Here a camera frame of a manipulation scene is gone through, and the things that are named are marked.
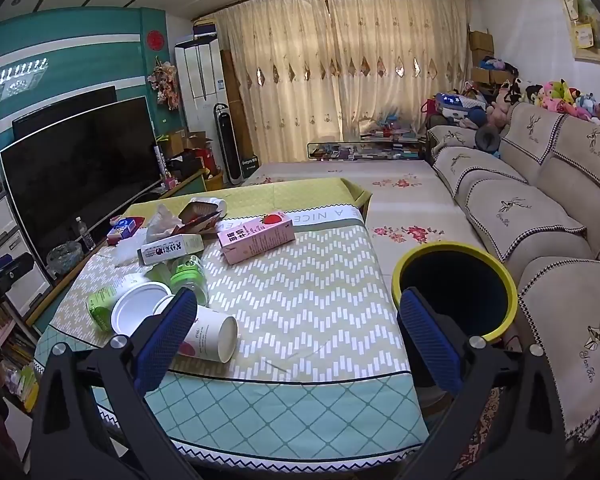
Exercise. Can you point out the white paper cup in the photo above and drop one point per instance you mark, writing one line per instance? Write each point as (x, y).
(210, 332)

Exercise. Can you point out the glass ashtray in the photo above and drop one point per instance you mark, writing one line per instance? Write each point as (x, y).
(65, 257)

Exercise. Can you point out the small white yogurt bottle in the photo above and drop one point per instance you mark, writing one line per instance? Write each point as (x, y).
(220, 206)

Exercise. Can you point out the stack of books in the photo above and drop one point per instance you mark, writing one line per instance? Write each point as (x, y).
(15, 360)

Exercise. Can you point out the beige covered sofa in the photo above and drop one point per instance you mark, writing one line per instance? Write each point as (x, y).
(520, 210)

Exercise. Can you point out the crystal wall lamp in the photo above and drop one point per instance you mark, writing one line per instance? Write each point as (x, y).
(20, 72)

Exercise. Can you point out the black neck pillow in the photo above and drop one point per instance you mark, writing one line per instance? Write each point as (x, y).
(487, 137)

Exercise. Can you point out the open cardboard box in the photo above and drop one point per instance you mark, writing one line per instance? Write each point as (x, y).
(190, 142)

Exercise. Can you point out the white carton black label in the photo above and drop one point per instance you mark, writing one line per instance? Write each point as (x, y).
(167, 250)

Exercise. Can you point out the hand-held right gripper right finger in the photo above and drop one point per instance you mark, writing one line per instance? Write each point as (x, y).
(430, 345)

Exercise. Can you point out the floral floor mat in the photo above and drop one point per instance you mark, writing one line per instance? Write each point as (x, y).
(410, 200)

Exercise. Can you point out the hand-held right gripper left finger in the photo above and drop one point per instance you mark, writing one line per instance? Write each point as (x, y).
(165, 340)

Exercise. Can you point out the beige embroidered curtain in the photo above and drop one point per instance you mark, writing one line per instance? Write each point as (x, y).
(330, 85)

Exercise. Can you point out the pile of plush toys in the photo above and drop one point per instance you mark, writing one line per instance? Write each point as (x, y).
(560, 95)

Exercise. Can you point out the patterned rug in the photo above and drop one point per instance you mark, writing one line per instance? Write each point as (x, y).
(485, 430)

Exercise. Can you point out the stack of cardboard boxes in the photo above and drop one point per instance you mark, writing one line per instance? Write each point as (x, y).
(480, 45)

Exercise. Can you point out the clear plastic bag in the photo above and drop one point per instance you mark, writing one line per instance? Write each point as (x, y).
(160, 222)
(127, 252)

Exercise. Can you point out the white plastic lid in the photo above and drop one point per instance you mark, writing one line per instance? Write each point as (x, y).
(137, 307)

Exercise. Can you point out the brown snack box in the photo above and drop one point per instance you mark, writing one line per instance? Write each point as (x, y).
(197, 210)

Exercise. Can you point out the yellow rimmed trash bin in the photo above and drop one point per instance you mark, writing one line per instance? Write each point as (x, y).
(455, 275)

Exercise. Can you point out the black tower fan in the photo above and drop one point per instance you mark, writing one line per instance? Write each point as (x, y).
(228, 145)

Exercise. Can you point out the red round wall ornament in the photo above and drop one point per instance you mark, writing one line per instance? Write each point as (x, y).
(155, 40)

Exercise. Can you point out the hanging flower decoration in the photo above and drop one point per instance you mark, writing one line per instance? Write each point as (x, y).
(164, 82)

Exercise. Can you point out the small green box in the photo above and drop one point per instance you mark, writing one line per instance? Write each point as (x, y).
(249, 167)

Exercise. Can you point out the clear water bottle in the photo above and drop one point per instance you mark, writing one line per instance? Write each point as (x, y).
(86, 237)

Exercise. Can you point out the glass table with books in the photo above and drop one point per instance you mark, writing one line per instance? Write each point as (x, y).
(365, 152)

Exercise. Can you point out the blue star patterned bag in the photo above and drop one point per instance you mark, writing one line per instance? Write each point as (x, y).
(455, 102)

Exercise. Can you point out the white standing air conditioner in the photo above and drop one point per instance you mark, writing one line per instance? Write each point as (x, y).
(200, 85)

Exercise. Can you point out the white drawer cabinet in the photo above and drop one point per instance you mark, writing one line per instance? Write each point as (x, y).
(5, 245)

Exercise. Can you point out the zigzag patterned tablecloth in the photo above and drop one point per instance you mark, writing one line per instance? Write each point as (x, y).
(300, 300)

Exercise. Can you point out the clear bottle green label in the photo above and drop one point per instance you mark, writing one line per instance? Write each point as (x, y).
(190, 275)

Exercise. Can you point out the pink milk carton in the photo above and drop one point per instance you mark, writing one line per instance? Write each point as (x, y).
(255, 237)

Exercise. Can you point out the black flat television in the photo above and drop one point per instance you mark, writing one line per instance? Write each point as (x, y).
(75, 180)

